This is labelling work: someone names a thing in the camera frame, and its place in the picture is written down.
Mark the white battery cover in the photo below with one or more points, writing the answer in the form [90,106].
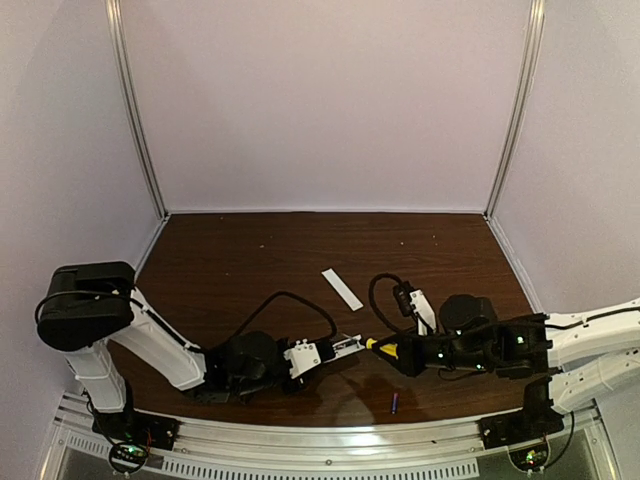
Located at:
[342,289]

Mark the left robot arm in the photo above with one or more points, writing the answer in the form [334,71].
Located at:
[88,306]

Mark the yellow handled screwdriver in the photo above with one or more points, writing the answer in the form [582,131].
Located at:
[386,350]

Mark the purple battery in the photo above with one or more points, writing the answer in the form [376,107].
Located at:
[394,403]

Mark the front aluminium rail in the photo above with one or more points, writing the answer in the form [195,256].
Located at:
[439,450]

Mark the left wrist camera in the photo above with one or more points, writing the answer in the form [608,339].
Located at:
[302,357]

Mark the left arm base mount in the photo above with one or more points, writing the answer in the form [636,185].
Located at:
[132,437]

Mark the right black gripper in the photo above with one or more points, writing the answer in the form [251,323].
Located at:
[405,357]

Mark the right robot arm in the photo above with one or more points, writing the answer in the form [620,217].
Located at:
[580,356]

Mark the left aluminium frame post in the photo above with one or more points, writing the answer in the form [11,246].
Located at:
[126,79]

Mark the white remote control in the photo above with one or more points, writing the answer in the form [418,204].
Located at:
[333,350]

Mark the aluminium frame post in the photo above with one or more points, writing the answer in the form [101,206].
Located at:
[530,56]
[126,79]

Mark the right aluminium frame post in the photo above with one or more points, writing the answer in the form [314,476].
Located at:
[530,56]

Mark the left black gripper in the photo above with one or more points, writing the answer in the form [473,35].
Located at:
[325,351]

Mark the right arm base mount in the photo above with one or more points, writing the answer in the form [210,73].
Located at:
[526,437]

